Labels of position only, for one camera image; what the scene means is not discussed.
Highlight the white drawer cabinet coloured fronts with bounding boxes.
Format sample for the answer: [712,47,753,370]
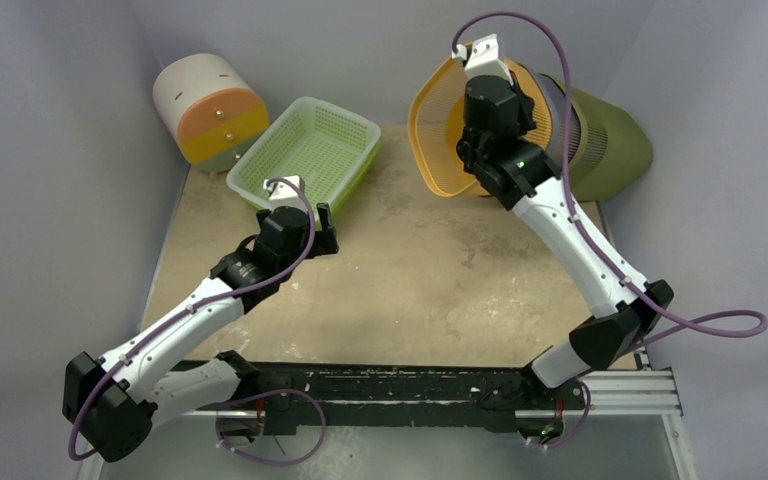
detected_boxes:
[152,53,271,175]

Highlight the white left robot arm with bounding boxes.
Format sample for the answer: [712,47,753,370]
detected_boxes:
[63,203,339,462]

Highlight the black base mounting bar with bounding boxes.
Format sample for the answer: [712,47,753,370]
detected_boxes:
[211,362,585,436]

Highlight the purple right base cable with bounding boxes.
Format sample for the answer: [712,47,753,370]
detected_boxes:
[523,386,595,452]

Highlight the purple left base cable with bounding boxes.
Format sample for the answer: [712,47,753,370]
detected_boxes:
[214,387,328,468]

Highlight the light green mesh tray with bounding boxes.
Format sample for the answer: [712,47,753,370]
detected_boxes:
[226,97,382,214]

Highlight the grey slatted waste basket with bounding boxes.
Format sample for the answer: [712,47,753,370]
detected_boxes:
[524,66,581,166]

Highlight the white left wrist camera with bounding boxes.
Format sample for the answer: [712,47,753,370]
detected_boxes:
[263,175,307,211]

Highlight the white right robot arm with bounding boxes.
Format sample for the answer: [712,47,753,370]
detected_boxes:
[456,75,674,407]

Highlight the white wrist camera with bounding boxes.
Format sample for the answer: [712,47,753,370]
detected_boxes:
[263,175,307,211]
[451,34,514,85]

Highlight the yellow slatted waste basket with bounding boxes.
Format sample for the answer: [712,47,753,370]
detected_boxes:
[407,59,559,198]

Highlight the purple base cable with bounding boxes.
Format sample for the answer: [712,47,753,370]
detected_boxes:
[214,387,328,468]
[523,386,595,452]

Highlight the olive green waste basket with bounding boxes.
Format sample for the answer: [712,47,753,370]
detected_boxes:
[569,88,653,202]

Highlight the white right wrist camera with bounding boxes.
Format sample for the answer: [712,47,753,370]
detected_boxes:
[451,34,514,85]

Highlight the aluminium frame rail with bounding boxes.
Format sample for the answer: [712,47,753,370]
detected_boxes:
[143,370,681,425]

